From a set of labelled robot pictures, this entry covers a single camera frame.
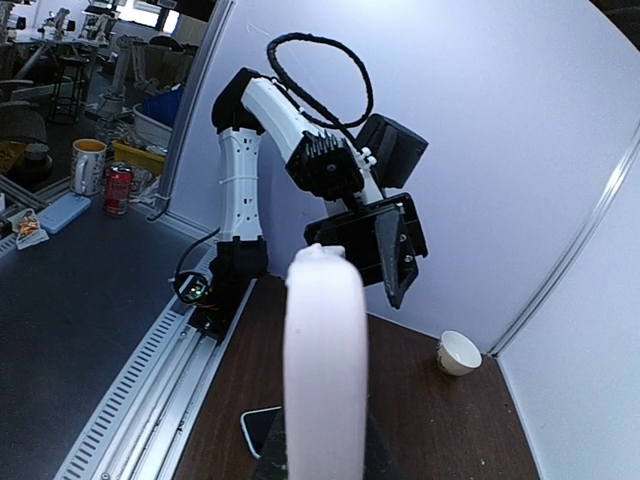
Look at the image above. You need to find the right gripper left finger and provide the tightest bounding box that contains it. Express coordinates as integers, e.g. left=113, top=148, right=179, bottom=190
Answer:
left=252, top=410, right=288, bottom=480

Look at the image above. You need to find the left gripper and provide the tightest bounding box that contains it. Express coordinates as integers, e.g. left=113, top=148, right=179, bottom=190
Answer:
left=304, top=192, right=429, bottom=309

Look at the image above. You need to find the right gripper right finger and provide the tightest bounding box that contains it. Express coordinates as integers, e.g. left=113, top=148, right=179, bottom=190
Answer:
left=363, top=414, right=402, bottom=480

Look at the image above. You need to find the pink phone case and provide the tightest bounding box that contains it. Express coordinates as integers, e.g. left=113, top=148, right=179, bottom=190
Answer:
left=283, top=244, right=368, bottom=479

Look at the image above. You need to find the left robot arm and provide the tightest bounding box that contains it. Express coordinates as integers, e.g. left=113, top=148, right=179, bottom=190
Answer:
left=210, top=68, right=428, bottom=308

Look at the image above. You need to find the left blue-cased phone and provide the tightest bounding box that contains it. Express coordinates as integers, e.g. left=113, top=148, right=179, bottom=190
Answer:
left=240, top=406, right=283, bottom=460

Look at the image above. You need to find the light blue phone case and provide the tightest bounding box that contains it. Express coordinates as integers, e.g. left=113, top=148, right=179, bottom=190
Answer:
left=37, top=192, right=91, bottom=234

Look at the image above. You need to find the small white cup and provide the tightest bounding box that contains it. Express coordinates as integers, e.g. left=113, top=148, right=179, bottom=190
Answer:
left=436, top=330, right=483, bottom=377

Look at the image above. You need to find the yellow tray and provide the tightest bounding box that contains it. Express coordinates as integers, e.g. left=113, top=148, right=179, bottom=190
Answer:
left=111, top=140, right=165, bottom=176

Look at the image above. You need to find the blue storage bin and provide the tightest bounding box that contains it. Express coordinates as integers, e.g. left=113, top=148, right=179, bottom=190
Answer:
left=132, top=87, right=184, bottom=148

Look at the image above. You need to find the red soda can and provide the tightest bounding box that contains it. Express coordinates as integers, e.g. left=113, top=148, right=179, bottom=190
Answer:
left=103, top=162, right=133, bottom=217

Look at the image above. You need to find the yellow-rimmed patterned mug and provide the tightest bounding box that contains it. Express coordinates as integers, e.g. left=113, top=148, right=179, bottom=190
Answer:
left=70, top=138, right=107, bottom=197

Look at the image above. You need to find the snack packet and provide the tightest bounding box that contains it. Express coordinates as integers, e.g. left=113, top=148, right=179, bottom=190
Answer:
left=16, top=209, right=49, bottom=251

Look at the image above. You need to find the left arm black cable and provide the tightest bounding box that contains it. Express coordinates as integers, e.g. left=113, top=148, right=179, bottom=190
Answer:
left=266, top=32, right=375, bottom=129

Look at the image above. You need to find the right corner aluminium post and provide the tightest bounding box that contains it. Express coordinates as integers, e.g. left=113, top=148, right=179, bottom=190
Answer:
left=488, top=140, right=639, bottom=358

